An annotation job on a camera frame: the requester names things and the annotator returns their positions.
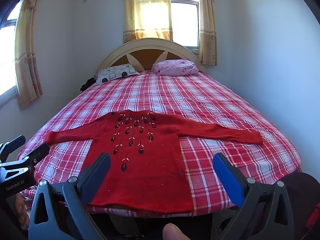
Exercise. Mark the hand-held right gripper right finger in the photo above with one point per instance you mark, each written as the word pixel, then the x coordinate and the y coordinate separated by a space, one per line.
pixel 227 175

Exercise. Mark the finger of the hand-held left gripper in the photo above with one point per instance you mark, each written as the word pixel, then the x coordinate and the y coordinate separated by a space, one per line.
pixel 13 143
pixel 35 155

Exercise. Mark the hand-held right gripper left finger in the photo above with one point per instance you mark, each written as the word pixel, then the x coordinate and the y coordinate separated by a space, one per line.
pixel 100 171

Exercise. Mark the red embroidered knit sweater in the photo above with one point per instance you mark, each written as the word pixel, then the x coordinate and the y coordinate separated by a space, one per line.
pixel 150 177

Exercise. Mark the person's left hand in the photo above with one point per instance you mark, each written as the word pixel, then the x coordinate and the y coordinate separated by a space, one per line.
pixel 22 212

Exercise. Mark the person's right hand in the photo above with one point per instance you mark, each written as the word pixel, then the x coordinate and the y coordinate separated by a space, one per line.
pixel 173 233

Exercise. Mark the person's leg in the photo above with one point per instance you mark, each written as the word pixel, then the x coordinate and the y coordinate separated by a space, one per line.
pixel 302 195

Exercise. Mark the yellow floral side curtain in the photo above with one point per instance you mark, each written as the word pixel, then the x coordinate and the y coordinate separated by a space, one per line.
pixel 27 62

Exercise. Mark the bed with red plaid sheet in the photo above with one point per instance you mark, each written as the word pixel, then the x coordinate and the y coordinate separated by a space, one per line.
pixel 190 97

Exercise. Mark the dark cloth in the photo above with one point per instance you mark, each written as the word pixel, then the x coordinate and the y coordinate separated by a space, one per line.
pixel 86 85

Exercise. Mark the white black patterned pillow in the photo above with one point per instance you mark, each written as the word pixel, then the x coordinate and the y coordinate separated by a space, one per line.
pixel 115 73

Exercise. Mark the pink floral pillow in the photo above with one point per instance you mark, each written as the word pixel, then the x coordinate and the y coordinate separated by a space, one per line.
pixel 175 68

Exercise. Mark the cream and brown headboard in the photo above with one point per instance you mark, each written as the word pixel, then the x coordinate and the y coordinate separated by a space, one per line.
pixel 147 47

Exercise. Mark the narrow yellow floral curtain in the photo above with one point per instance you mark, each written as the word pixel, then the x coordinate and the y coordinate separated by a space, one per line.
pixel 207 30

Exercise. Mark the window behind headboard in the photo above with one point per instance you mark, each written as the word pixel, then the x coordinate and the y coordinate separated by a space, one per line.
pixel 185 25

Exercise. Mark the wide yellow floral curtain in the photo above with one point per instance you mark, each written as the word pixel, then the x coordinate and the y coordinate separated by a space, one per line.
pixel 147 10

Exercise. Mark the side wall window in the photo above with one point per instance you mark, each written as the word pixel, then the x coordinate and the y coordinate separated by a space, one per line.
pixel 7 60

